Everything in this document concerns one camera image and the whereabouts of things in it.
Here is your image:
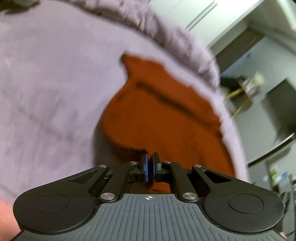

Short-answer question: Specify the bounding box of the white wardrobe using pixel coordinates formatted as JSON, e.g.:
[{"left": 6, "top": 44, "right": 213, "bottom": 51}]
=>
[{"left": 149, "top": 0, "right": 262, "bottom": 46}]

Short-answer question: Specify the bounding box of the crumpled purple duvet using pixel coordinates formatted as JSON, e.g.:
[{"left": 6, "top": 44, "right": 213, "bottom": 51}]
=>
[{"left": 70, "top": 1, "right": 220, "bottom": 90}]

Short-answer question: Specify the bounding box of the rust red knit sweater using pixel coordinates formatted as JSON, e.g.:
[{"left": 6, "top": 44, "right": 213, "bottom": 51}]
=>
[{"left": 98, "top": 53, "right": 236, "bottom": 193}]

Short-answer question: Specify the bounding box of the yellow side table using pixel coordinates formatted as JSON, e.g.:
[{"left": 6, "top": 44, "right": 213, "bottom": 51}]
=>
[{"left": 226, "top": 71, "right": 266, "bottom": 118}]

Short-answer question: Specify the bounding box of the black clothes pile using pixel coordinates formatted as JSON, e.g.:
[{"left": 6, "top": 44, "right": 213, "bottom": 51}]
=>
[{"left": 220, "top": 76, "right": 245, "bottom": 92}]

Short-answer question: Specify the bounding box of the purple bed sheet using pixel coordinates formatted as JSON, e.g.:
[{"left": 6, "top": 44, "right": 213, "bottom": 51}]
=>
[{"left": 1, "top": 1, "right": 249, "bottom": 204}]

